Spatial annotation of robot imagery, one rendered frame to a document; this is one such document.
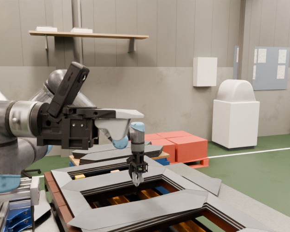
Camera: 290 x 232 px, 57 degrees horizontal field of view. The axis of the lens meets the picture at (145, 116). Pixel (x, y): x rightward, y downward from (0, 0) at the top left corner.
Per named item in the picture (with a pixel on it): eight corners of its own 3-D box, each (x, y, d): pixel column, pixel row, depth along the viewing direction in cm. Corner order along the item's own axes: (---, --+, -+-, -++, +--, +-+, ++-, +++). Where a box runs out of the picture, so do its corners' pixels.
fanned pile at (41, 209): (45, 195, 185) (44, 190, 184) (55, 224, 151) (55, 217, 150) (25, 200, 179) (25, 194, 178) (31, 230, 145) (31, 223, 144)
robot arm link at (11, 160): (36, 176, 65) (33, 132, 63) (7, 198, 54) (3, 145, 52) (6, 174, 66) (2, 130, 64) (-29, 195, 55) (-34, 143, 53)
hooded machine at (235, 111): (238, 141, 591) (242, 78, 568) (258, 148, 534) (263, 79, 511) (211, 143, 570) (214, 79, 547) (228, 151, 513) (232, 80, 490)
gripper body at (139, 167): (135, 176, 142) (135, 153, 140) (129, 170, 150) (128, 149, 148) (148, 173, 146) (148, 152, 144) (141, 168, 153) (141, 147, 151)
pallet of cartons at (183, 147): (135, 177, 387) (135, 148, 380) (122, 158, 472) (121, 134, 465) (212, 168, 424) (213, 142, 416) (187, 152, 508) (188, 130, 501)
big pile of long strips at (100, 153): (147, 144, 274) (147, 138, 273) (169, 154, 239) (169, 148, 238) (69, 155, 237) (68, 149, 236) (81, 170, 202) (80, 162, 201)
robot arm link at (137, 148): (128, 142, 147) (141, 140, 151) (128, 150, 148) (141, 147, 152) (134, 145, 140) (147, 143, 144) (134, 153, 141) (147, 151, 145)
